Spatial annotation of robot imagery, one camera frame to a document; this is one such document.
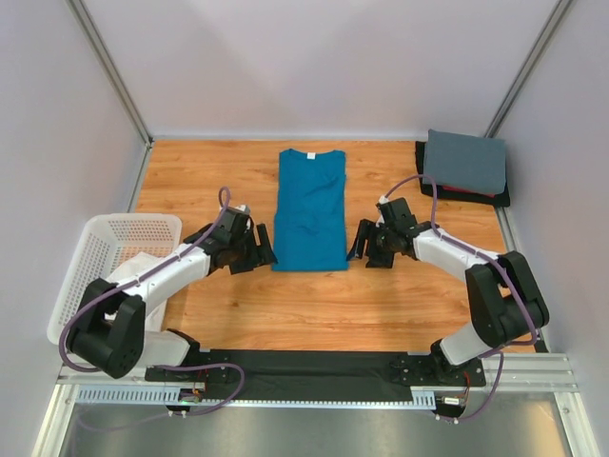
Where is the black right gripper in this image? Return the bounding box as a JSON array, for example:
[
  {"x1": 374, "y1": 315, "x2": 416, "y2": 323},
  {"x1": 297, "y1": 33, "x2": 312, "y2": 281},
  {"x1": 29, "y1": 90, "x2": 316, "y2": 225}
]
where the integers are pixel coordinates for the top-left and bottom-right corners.
[{"x1": 345, "y1": 220, "x2": 396, "y2": 270}]

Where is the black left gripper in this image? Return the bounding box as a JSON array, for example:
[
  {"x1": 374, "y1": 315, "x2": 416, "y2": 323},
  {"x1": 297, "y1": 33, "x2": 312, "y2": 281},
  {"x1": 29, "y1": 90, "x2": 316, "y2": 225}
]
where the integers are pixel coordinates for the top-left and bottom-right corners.
[{"x1": 228, "y1": 224, "x2": 278, "y2": 275}]

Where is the blue t shirt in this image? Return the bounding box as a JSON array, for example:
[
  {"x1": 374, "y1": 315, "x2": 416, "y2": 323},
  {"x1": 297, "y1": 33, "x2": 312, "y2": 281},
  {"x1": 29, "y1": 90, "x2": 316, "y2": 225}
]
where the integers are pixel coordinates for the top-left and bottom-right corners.
[{"x1": 272, "y1": 149, "x2": 348, "y2": 272}]

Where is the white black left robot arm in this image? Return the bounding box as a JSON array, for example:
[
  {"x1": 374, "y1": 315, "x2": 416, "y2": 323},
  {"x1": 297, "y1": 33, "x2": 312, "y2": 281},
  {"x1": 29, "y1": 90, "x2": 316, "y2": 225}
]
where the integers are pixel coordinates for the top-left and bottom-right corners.
[{"x1": 58, "y1": 207, "x2": 277, "y2": 382}]

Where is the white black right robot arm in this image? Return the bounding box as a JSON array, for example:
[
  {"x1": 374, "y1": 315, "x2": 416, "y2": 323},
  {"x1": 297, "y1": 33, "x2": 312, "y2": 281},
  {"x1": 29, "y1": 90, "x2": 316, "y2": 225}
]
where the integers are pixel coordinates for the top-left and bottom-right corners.
[{"x1": 346, "y1": 197, "x2": 550, "y2": 385}]

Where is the folded red t shirt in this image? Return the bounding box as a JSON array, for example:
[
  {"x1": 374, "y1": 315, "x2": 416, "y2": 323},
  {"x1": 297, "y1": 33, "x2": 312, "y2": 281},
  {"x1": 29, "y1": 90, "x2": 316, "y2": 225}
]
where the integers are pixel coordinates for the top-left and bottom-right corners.
[{"x1": 442, "y1": 186, "x2": 496, "y2": 199}]

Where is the white t shirt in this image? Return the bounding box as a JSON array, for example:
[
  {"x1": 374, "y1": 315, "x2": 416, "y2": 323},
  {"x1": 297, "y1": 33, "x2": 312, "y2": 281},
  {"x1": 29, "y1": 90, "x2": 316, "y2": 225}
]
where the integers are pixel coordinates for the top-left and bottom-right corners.
[{"x1": 102, "y1": 251, "x2": 167, "y2": 332}]

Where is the white plastic laundry basket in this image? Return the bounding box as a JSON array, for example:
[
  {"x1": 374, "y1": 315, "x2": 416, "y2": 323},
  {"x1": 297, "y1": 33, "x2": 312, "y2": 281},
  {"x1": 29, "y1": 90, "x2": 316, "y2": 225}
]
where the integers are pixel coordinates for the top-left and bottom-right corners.
[{"x1": 47, "y1": 213, "x2": 182, "y2": 345}]

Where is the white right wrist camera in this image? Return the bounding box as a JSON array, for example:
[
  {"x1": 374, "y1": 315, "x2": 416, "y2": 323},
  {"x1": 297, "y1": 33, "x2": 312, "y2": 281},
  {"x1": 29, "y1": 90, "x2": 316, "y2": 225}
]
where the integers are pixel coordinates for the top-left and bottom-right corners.
[{"x1": 375, "y1": 195, "x2": 389, "y2": 228}]

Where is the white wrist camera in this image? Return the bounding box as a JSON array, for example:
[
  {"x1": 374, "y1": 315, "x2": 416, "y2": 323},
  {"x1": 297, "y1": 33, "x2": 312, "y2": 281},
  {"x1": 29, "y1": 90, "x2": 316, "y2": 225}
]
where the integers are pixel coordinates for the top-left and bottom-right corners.
[
  {"x1": 234, "y1": 204, "x2": 251, "y2": 216},
  {"x1": 375, "y1": 195, "x2": 389, "y2": 228}
]

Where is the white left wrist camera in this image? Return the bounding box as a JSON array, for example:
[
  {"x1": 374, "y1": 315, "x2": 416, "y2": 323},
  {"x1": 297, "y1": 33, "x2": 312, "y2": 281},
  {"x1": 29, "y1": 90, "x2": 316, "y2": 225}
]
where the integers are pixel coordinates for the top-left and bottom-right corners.
[{"x1": 234, "y1": 204, "x2": 251, "y2": 216}]

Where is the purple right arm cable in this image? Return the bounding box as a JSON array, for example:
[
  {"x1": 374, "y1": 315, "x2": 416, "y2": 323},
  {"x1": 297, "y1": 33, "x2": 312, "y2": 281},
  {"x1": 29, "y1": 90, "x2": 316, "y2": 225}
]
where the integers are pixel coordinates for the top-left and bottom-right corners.
[{"x1": 383, "y1": 173, "x2": 541, "y2": 425}]

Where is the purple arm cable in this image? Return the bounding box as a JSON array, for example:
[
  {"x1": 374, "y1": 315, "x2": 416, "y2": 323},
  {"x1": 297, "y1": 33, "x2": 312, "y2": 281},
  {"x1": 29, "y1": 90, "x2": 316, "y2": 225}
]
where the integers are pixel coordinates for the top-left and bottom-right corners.
[
  {"x1": 56, "y1": 186, "x2": 248, "y2": 420},
  {"x1": 383, "y1": 173, "x2": 541, "y2": 425}
]

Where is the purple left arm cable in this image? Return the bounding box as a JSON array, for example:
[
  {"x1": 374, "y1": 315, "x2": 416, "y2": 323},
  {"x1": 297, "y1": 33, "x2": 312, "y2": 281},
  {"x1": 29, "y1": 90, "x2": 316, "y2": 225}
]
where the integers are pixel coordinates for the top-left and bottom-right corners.
[{"x1": 56, "y1": 186, "x2": 248, "y2": 420}]

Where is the slotted grey cable duct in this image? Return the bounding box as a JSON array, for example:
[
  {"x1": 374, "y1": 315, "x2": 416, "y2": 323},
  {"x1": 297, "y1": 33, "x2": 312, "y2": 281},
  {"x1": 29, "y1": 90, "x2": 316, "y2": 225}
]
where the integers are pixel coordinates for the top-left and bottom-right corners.
[{"x1": 74, "y1": 385, "x2": 436, "y2": 411}]

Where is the left aluminium corner post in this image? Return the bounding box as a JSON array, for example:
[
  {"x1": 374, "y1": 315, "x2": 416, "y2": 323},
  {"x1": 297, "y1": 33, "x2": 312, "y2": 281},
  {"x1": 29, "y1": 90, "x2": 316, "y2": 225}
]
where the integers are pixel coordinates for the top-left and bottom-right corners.
[{"x1": 66, "y1": 0, "x2": 153, "y2": 147}]

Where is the aluminium corner post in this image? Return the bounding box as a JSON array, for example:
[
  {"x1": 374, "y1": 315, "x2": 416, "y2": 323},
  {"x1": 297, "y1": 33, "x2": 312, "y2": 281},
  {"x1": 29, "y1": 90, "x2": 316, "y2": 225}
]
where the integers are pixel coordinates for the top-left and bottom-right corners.
[
  {"x1": 483, "y1": 0, "x2": 576, "y2": 138},
  {"x1": 66, "y1": 0, "x2": 153, "y2": 147}
]

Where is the right aluminium corner post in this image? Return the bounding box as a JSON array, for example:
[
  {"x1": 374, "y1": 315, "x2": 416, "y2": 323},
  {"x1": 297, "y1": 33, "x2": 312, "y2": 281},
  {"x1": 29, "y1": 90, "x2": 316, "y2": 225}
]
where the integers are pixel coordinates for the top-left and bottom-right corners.
[{"x1": 483, "y1": 0, "x2": 576, "y2": 138}]

